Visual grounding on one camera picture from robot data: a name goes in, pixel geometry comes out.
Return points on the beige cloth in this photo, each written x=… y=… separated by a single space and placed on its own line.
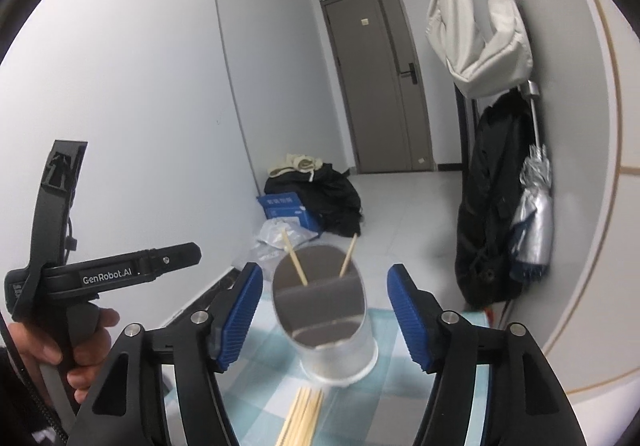
x=295 y=164

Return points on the person's left hand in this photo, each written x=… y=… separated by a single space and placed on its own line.
x=37 y=343

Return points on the silver folding umbrella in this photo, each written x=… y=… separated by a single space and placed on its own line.
x=535 y=226

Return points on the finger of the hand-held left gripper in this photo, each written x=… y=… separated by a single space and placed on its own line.
x=50 y=216

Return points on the white cylindrical utensil holder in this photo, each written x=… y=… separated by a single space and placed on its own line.
x=340 y=351

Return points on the grey plastic parcel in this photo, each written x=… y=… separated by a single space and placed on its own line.
x=272 y=238

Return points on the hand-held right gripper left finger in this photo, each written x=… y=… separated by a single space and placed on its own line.
x=240 y=316

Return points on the teal checked tablecloth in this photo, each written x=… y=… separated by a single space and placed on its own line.
x=380 y=406

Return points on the wooden chopstick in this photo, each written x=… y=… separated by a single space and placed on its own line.
x=348 y=255
x=295 y=258

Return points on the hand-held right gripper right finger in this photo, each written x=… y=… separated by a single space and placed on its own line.
x=407 y=311

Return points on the blue cardboard box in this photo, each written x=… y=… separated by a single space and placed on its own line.
x=285 y=208

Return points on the white shoulder bag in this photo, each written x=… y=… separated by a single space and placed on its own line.
x=475 y=35

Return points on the bundle of wooden chopsticks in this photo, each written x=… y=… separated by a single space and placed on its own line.
x=300 y=418

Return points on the black hanging jacket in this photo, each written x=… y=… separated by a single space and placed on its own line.
x=492 y=206

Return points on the grey-brown door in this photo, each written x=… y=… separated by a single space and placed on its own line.
x=370 y=100

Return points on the black clothes pile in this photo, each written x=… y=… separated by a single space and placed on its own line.
x=335 y=201

